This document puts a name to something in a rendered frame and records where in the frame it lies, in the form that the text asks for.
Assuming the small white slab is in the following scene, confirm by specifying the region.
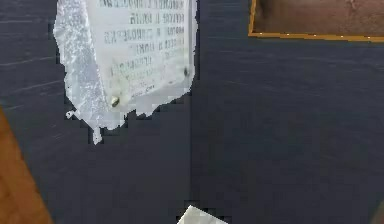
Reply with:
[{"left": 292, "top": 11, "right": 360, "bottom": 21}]
[{"left": 176, "top": 204, "right": 230, "bottom": 224}]

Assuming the white lettered wall plaque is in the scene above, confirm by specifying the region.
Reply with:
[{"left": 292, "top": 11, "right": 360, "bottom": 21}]
[{"left": 52, "top": 0, "right": 200, "bottom": 146}]

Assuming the gold framed brown picture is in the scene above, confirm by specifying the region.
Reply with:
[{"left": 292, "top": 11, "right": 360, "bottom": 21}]
[{"left": 247, "top": 0, "right": 384, "bottom": 43}]

